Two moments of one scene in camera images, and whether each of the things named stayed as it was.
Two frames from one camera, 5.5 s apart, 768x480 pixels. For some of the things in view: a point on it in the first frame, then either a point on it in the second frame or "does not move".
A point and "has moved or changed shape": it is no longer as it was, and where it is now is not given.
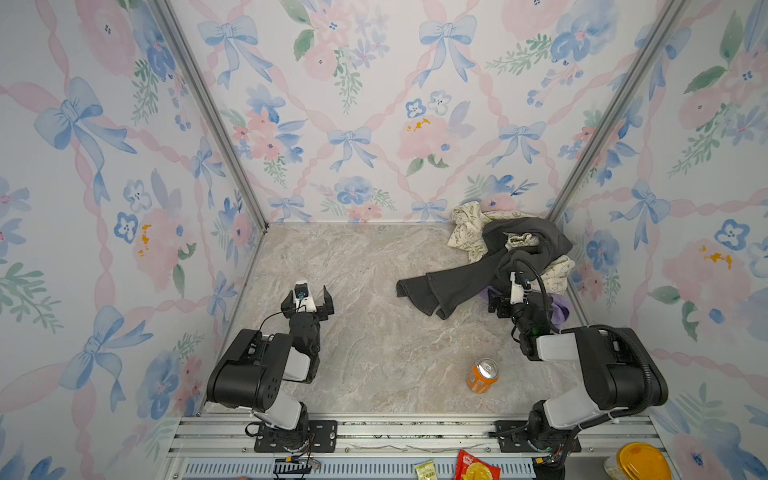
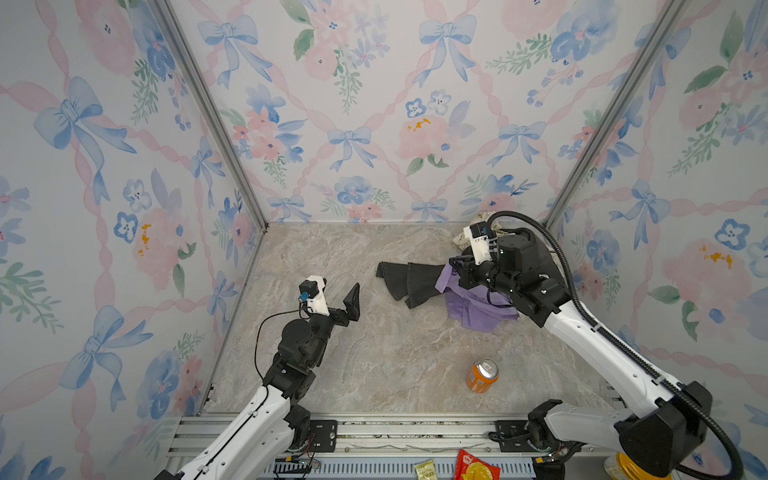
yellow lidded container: [638, 461] does not move
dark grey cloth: [525, 239] has moved or changed shape
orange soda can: [484, 372] does not move
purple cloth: [560, 307] has moved or changed shape
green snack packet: [426, 471] does not move
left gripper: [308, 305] -> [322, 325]
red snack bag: [469, 467] does not move
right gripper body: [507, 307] -> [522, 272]
